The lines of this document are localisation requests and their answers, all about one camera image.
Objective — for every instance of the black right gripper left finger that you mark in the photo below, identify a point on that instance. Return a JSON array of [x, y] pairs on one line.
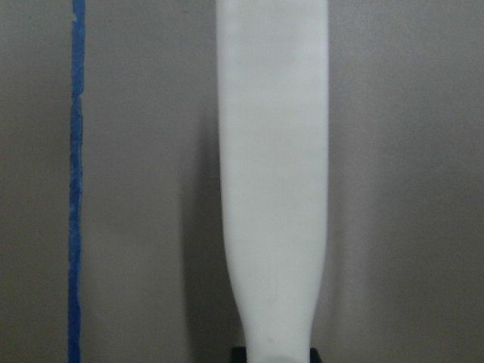
[[238, 354]]

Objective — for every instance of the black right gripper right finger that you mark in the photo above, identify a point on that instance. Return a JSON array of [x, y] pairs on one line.
[[314, 356]]

